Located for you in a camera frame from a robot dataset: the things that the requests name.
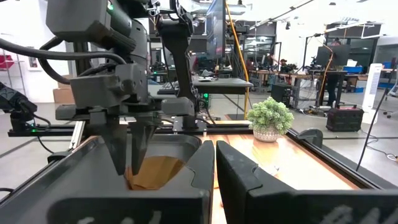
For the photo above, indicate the green plant in white pot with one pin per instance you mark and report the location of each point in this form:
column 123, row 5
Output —
column 270, row 116

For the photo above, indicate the black crate with red trim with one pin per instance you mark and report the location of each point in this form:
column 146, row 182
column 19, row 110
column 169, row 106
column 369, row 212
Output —
column 344, row 119

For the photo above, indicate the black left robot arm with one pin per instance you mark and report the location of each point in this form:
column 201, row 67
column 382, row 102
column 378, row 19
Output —
column 177, row 46

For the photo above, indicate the silver aluminium extrusion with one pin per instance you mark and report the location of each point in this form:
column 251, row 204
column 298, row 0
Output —
column 77, row 133

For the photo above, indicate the black computer tower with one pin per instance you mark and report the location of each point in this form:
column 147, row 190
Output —
column 280, row 93

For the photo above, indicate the black desk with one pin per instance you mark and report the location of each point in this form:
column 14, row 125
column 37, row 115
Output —
column 224, row 85

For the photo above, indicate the black keyboard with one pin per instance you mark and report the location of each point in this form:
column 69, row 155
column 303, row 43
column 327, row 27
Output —
column 168, row 88

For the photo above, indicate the large cardboard box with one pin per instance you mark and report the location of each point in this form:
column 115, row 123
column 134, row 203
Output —
column 63, row 96

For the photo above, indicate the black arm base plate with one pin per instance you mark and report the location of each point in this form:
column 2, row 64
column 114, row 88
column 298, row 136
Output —
column 189, row 127

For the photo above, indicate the large black monitor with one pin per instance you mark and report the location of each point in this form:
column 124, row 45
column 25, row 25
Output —
column 216, row 31

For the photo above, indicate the thin black slanted pole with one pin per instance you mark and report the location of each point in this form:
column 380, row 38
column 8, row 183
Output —
column 374, row 118

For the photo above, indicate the white tower fan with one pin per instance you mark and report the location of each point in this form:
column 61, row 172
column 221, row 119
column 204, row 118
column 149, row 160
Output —
column 372, row 90

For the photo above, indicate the black table side rail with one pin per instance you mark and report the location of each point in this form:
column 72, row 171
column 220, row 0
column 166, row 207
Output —
column 335, row 165

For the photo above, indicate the black table end rail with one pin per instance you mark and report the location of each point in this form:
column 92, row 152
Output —
column 46, row 130

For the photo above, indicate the black upright frame post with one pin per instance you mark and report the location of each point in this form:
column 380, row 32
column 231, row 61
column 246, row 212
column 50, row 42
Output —
column 81, row 59

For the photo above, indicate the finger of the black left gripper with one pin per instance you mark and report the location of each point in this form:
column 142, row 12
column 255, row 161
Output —
column 116, row 143
column 140, row 137

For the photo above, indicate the black device on rail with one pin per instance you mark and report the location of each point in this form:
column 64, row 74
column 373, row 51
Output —
column 15, row 104

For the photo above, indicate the dark grey plastic tray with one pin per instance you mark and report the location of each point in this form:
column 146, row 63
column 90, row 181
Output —
column 77, row 174

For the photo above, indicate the black rail corner bracket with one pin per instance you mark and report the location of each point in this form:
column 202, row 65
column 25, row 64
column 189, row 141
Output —
column 311, row 136

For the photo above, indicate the black background monitor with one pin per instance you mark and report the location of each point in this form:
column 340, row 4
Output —
column 340, row 54

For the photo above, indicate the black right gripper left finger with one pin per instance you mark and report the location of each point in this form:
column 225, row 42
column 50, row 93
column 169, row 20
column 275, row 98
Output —
column 140, row 205

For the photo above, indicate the blue storage bin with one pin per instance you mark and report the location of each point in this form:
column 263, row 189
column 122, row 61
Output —
column 353, row 70

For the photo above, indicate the small cardboard box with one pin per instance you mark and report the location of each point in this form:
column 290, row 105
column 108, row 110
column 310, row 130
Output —
column 64, row 83

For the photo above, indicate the wall fire extinguisher cabinet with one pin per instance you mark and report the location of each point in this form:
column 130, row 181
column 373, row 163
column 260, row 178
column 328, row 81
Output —
column 33, row 60

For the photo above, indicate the brown wooden cup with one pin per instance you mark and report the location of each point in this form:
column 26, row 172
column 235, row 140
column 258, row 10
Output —
column 155, row 174

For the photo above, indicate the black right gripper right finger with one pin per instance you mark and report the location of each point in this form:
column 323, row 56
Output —
column 280, row 208

